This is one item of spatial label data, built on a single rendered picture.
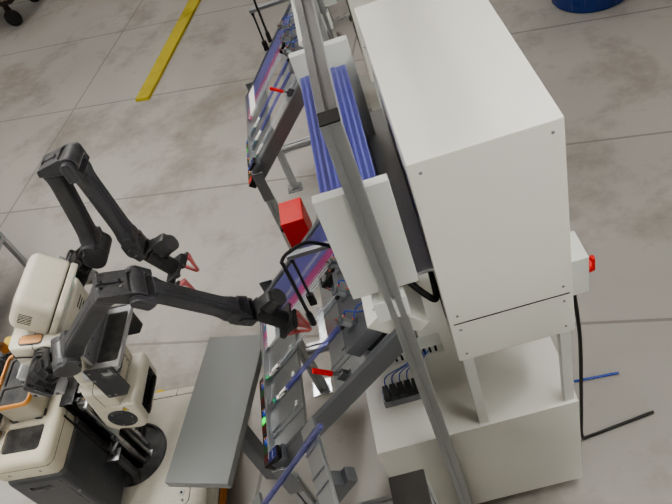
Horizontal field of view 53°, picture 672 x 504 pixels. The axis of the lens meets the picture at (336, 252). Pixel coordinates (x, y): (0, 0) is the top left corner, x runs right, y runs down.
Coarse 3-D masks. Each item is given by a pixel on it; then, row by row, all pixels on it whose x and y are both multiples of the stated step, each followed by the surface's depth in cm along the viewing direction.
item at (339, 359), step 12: (324, 288) 219; (324, 300) 216; (336, 300) 209; (336, 312) 207; (336, 324) 205; (336, 336) 203; (336, 348) 201; (336, 360) 199; (348, 360) 193; (360, 360) 187; (336, 384) 195
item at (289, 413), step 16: (288, 336) 232; (272, 352) 240; (272, 368) 236; (288, 368) 225; (272, 384) 232; (272, 400) 227; (288, 400) 218; (304, 400) 210; (288, 416) 214; (304, 416) 206; (272, 432) 220; (288, 432) 212
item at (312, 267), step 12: (312, 240) 235; (324, 240) 227; (324, 252) 224; (300, 264) 238; (312, 264) 229; (324, 264) 221; (312, 276) 227; (288, 288) 241; (300, 288) 232; (312, 288) 224; (288, 300) 238; (264, 324) 250; (264, 336) 247; (276, 336) 238
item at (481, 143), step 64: (384, 0) 182; (448, 0) 173; (384, 64) 162; (448, 64) 154; (512, 64) 147; (448, 128) 139; (512, 128) 134; (448, 192) 142; (512, 192) 144; (448, 256) 155; (512, 256) 158; (576, 256) 171; (448, 320) 172; (512, 320) 176; (576, 320) 196
